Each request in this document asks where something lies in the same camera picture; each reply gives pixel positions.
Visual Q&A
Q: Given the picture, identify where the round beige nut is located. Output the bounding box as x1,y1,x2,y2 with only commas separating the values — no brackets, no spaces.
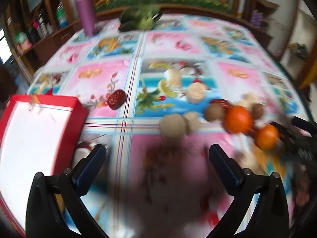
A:
186,82,208,104

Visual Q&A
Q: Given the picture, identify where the beige brown nut piece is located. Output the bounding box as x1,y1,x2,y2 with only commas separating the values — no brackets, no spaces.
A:
239,92,258,106

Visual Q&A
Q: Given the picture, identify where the red box with white inside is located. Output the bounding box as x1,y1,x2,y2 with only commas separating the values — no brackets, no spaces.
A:
0,94,90,237

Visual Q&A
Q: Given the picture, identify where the green and white package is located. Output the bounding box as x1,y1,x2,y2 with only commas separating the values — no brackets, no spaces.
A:
15,32,32,53

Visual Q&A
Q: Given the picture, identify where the green plastic bottle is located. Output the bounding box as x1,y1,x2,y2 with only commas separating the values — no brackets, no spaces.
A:
56,2,70,28

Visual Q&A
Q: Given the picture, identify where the dark green plush toy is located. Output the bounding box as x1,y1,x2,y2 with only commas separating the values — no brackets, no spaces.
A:
119,5,162,32

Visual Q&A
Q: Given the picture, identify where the tall black thermos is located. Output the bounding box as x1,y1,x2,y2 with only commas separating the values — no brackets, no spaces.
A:
37,17,53,37

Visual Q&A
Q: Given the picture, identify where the large beige walnut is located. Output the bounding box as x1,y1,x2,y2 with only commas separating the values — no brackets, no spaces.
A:
159,114,189,143

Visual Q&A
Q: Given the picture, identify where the white and red fruit piece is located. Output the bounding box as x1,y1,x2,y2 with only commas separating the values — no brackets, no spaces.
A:
74,141,96,169

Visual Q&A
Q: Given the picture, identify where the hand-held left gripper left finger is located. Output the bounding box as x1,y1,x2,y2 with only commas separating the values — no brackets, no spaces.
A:
25,144,109,238

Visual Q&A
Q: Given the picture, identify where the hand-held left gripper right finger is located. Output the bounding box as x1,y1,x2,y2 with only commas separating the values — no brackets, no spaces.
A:
205,144,290,238

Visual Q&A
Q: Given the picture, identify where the purple thermos bottle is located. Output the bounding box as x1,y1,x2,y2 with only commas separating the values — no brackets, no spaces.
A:
71,0,97,36

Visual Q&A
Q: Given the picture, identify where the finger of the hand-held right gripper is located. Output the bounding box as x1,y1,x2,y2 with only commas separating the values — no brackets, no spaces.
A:
271,121,299,142
292,116,317,135

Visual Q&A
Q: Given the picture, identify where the short black flask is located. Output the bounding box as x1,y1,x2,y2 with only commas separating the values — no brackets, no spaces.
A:
27,27,40,44

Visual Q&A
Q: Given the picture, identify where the orange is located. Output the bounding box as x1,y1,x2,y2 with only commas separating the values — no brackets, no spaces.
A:
255,124,280,151
224,106,253,134

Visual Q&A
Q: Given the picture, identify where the printed fruit pattern tablecloth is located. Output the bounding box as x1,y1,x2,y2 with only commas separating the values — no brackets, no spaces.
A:
0,13,313,238

